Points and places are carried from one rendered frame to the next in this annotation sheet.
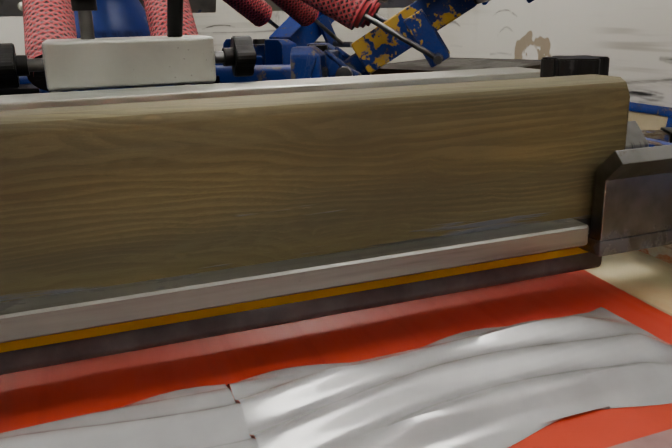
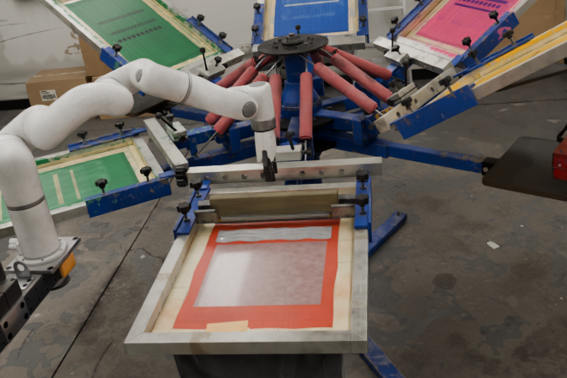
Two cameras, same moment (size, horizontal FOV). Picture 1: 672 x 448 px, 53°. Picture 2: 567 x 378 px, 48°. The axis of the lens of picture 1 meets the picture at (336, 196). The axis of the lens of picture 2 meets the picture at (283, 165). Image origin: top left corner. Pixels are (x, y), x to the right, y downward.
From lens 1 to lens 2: 177 cm
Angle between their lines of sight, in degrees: 30
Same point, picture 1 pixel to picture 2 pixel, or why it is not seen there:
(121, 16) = not seen: hidden behind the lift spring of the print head
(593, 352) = (317, 231)
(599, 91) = (331, 194)
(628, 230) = (337, 214)
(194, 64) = (295, 156)
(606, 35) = not seen: outside the picture
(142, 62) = (284, 156)
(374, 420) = (285, 234)
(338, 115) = (289, 197)
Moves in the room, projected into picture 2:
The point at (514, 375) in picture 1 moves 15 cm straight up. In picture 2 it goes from (305, 233) to (300, 189)
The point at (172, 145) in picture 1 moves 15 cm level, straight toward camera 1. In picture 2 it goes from (268, 200) to (256, 224)
